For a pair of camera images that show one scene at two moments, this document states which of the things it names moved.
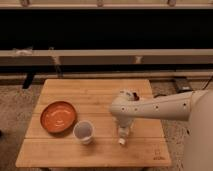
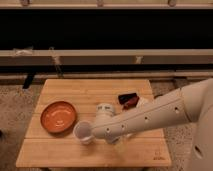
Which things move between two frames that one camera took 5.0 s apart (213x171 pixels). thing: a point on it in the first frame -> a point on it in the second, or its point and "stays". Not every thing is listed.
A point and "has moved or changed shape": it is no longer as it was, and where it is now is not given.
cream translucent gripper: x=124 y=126 -> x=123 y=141
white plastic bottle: x=123 y=134 has moved or changed shape
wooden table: x=146 y=145 stays
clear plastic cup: x=84 y=131 stays
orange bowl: x=59 y=117 stays
